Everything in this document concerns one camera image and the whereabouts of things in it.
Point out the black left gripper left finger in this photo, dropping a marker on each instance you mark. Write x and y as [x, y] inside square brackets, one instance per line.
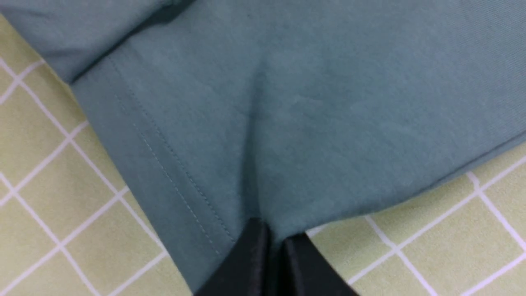
[242, 273]

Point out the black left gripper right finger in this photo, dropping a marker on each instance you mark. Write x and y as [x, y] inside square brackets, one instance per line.
[305, 272]

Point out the green long-sleeve shirt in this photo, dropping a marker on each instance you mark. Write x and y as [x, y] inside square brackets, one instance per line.
[298, 112]

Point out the green checkered tablecloth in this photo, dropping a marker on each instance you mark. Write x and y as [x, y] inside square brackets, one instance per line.
[71, 227]

